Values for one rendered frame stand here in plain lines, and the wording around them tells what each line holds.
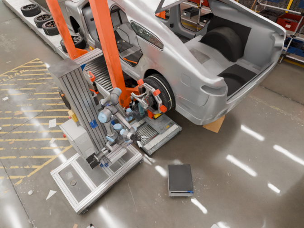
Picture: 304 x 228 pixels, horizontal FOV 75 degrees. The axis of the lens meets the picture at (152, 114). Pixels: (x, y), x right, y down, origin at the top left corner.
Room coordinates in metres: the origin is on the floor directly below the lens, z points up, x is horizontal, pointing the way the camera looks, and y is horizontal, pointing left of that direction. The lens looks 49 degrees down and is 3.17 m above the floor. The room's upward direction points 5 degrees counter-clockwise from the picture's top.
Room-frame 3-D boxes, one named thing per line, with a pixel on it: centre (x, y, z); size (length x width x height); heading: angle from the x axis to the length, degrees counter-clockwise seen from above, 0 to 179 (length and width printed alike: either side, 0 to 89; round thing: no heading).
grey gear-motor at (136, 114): (2.64, 0.17, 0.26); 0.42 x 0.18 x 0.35; 127
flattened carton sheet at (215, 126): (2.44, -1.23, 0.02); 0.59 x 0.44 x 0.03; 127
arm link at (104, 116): (1.60, 0.56, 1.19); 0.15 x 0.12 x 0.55; 144
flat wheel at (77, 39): (5.37, 2.02, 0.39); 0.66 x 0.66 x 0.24
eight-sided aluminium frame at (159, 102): (2.38, 0.01, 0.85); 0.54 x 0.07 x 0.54; 37
